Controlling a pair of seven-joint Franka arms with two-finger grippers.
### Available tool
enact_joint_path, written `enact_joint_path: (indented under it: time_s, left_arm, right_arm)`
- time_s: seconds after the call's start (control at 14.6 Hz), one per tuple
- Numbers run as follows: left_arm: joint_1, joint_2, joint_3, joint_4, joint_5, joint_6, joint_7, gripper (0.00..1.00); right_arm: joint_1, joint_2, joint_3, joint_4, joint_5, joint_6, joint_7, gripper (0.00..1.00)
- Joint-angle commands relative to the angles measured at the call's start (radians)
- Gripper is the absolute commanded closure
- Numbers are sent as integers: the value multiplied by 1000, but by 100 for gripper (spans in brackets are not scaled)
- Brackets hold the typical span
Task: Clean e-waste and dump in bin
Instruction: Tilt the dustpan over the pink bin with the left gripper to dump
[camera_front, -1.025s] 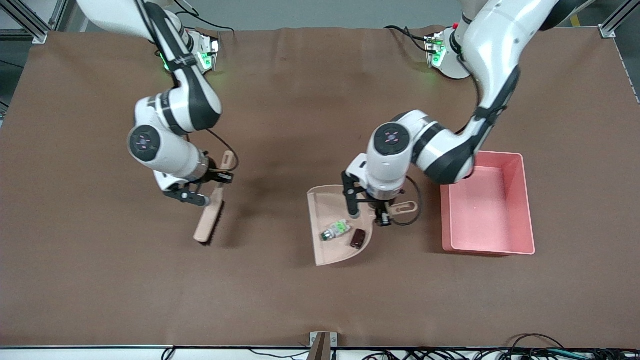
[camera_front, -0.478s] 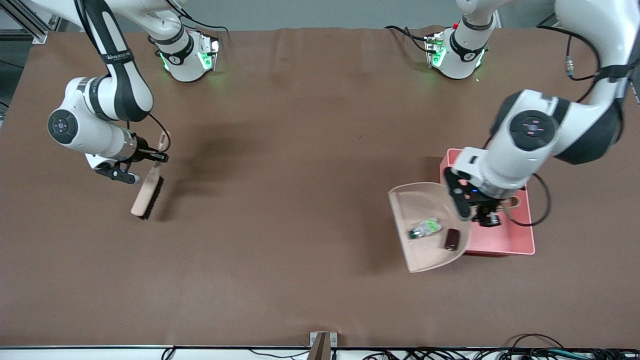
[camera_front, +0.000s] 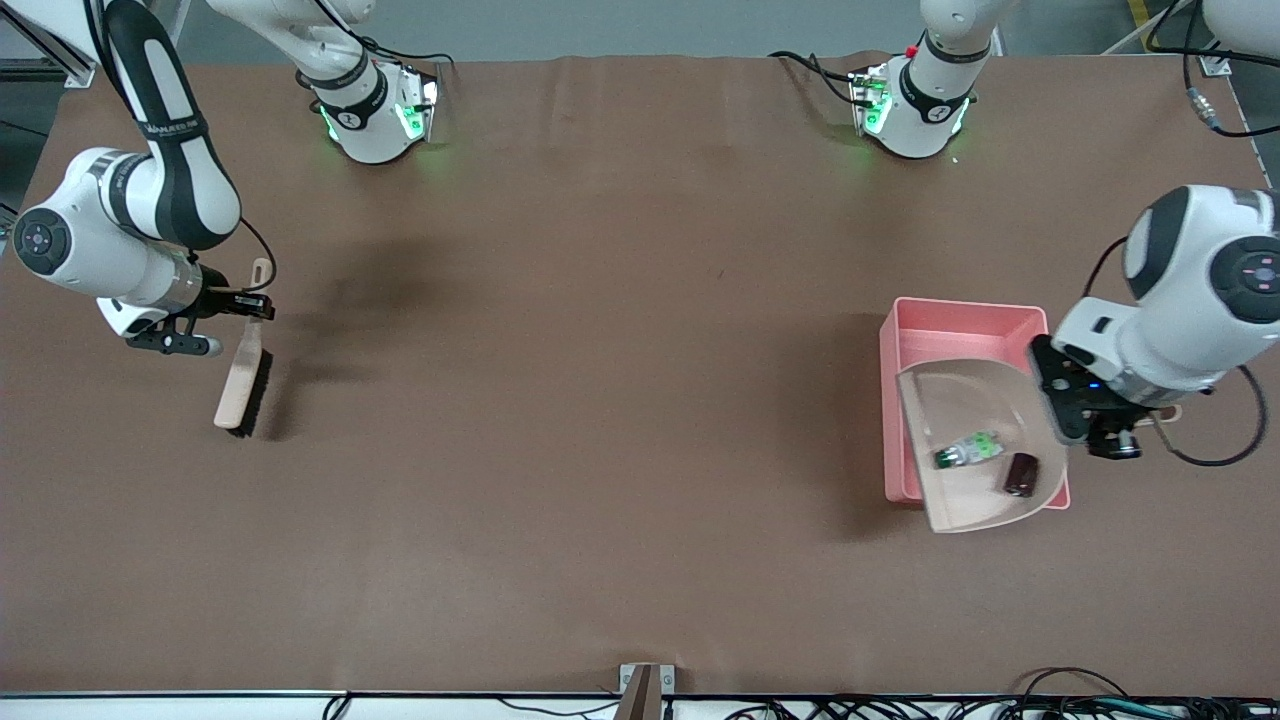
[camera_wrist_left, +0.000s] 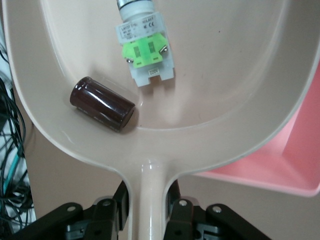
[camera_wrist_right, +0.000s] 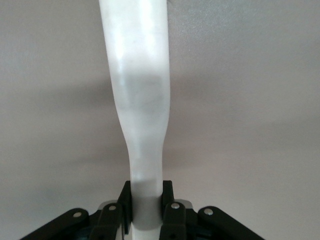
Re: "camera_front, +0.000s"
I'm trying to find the black right base cable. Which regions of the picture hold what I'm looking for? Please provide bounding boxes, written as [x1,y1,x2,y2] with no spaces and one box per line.
[358,38,451,73]

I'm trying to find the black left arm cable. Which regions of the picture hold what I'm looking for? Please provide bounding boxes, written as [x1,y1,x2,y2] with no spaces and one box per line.
[1080,0,1280,469]

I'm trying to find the beige plastic dustpan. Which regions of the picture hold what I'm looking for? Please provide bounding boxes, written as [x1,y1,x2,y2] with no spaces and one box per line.
[897,358,1187,535]

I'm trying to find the black left base cable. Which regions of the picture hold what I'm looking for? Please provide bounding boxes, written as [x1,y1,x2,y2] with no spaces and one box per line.
[768,48,863,107]

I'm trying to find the grey metal bracket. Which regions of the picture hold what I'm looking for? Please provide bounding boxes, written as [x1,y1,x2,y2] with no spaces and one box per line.
[619,663,676,720]

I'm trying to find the beige hand brush black bristles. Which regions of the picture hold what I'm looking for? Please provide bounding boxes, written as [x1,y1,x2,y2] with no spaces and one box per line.
[213,258,277,440]

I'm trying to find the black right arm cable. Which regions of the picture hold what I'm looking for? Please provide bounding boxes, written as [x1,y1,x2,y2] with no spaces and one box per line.
[85,0,280,297]

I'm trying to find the black cable bundle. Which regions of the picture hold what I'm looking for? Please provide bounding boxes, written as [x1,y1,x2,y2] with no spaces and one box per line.
[720,667,1280,720]

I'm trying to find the black base cable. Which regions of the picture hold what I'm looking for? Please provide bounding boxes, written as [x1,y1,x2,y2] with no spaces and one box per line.
[358,38,451,73]
[768,48,863,107]

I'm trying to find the pink plastic bin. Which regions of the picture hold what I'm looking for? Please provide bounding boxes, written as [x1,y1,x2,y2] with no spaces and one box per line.
[879,296,1072,512]

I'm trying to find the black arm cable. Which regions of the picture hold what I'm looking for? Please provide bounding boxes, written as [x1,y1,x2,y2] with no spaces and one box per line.
[1080,0,1280,469]
[85,0,280,297]

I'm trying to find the green white electronic component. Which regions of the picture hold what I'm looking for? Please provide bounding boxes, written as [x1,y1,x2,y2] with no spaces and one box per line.
[933,430,1005,472]

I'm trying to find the brown table mat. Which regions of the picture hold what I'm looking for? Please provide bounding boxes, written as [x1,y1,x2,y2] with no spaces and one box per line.
[0,52,1280,698]

